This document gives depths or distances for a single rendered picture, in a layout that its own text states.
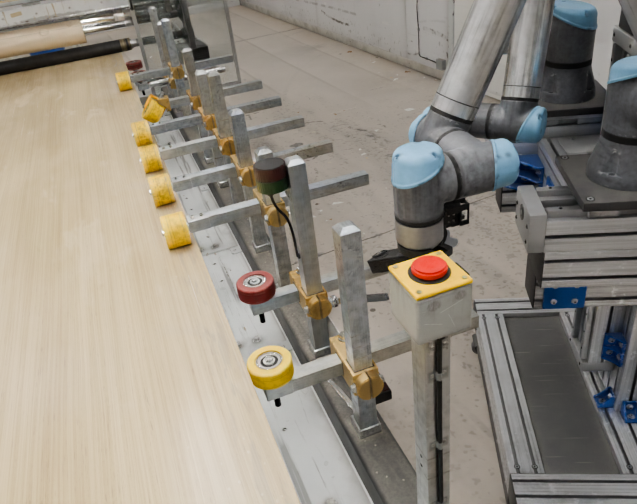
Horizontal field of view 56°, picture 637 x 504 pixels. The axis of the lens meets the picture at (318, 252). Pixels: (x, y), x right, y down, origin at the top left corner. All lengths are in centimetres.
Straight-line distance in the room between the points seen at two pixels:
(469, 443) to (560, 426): 34
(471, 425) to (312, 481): 100
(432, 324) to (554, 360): 144
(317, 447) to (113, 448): 45
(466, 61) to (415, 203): 25
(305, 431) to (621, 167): 82
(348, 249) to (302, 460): 52
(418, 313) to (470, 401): 158
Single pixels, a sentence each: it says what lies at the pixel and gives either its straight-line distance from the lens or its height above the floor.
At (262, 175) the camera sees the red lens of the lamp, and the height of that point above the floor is 116.
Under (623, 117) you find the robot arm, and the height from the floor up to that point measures 118.
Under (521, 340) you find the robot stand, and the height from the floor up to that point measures 21.
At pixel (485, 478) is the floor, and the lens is 202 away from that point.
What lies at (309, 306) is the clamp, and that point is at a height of 86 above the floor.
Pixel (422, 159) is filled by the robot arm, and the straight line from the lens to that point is 86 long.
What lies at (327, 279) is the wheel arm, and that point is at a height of 86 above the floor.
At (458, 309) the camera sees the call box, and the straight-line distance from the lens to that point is 69.
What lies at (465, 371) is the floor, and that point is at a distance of 233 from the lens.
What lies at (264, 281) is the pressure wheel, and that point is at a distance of 126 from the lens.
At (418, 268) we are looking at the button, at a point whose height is 123.
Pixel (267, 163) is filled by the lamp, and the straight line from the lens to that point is 112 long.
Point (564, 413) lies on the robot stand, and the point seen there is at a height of 21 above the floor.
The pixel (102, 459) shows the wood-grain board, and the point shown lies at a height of 90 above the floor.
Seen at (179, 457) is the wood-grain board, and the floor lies 90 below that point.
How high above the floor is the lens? 161
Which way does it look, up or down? 32 degrees down
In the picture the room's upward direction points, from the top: 8 degrees counter-clockwise
